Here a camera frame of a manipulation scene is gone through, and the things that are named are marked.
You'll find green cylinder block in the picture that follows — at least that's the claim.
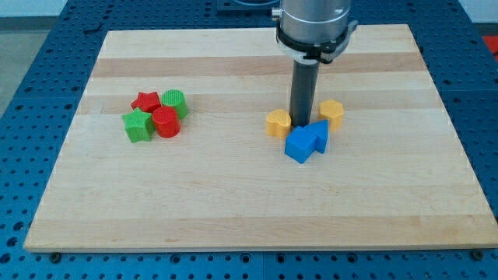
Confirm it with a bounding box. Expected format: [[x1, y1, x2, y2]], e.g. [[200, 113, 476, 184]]
[[160, 89, 189, 119]]

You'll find yellow heart block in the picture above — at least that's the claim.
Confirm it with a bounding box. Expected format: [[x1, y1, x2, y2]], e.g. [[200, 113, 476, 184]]
[[266, 109, 291, 139]]

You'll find red cylinder block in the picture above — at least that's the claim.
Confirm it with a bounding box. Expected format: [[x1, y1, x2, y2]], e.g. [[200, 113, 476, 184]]
[[152, 106, 181, 138]]

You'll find red object at right edge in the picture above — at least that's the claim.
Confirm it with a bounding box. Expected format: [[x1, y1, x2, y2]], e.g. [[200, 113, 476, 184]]
[[482, 35, 498, 61]]

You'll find wooden board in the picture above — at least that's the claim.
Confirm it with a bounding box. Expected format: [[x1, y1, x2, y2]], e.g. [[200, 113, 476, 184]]
[[24, 24, 497, 253]]

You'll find blue cube block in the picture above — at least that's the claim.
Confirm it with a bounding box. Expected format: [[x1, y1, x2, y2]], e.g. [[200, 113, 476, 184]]
[[284, 126, 317, 163]]

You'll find yellow hexagon block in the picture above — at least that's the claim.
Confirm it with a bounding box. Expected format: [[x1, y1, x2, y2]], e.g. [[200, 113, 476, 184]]
[[318, 100, 344, 132]]

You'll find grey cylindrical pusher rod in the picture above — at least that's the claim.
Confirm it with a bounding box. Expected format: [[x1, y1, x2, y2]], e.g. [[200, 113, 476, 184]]
[[289, 61, 319, 127]]

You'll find red star block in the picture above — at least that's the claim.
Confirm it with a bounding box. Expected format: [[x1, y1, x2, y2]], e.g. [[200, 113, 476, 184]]
[[131, 92, 161, 113]]

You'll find green star block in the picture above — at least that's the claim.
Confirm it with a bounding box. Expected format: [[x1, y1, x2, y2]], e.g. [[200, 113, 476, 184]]
[[121, 107, 156, 143]]

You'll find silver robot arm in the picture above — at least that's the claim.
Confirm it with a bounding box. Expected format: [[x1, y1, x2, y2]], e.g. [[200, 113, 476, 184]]
[[271, 0, 358, 65]]

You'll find blue triangle block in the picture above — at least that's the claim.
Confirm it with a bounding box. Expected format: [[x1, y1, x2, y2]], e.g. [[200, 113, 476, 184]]
[[304, 120, 329, 154]]

